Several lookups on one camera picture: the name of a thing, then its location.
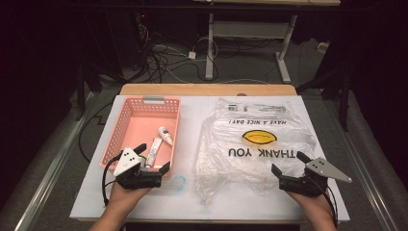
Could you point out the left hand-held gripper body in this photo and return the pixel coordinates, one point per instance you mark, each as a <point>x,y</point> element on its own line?
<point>128,163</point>

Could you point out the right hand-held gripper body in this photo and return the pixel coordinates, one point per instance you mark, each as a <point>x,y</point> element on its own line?
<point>320,170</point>

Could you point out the white ointment tube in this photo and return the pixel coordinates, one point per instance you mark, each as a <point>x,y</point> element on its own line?
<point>154,150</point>

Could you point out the pink perforated plastic basket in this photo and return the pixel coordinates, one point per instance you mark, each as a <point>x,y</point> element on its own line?
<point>141,128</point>

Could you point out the small white dropper bottle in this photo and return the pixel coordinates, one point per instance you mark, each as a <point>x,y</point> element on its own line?
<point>165,133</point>

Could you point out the clear printed plastic bag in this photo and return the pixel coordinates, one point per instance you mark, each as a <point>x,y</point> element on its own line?
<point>256,118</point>

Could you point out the person's left hand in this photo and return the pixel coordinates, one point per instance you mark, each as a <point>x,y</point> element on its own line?
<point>123,199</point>

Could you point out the person's right hand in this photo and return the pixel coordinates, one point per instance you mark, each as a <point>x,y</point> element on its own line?
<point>316,205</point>

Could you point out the black metal stand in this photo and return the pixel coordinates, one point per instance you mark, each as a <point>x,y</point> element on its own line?
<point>344,102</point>
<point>80,96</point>

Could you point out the white power adapter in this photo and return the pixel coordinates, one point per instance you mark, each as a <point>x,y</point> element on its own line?
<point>192,55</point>

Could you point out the aluminium frame rail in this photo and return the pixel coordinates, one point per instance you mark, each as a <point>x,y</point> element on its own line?
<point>369,186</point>
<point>48,179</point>

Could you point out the white metal desk frame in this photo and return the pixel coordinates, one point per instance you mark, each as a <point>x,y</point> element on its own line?
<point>210,48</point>

